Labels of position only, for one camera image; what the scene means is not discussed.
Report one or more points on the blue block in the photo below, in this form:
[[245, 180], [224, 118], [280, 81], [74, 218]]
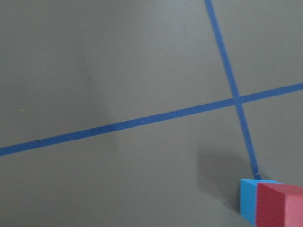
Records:
[[248, 198]]

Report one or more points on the red block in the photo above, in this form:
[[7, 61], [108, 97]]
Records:
[[279, 205]]

